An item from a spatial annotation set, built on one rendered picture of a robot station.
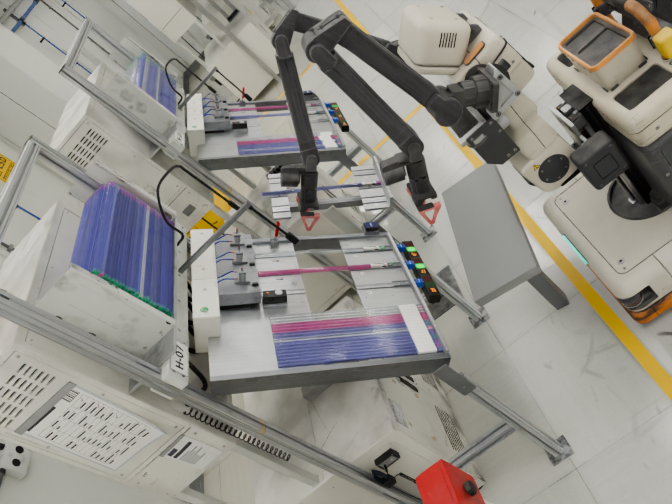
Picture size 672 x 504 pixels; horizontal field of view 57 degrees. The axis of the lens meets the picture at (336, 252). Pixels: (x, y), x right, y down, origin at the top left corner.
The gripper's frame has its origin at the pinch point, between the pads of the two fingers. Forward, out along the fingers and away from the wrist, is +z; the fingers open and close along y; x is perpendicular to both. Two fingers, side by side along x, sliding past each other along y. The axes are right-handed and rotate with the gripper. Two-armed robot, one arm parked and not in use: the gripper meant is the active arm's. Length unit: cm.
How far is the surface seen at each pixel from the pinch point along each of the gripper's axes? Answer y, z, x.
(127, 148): -84, 11, -69
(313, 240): -7.7, 13.4, 4.5
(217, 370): 56, 14, -33
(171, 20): -438, 46, -62
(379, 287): 23.2, 13.2, 22.7
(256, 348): 48, 14, -22
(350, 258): 4.8, 13.6, 16.3
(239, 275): 23.4, 5.0, -25.1
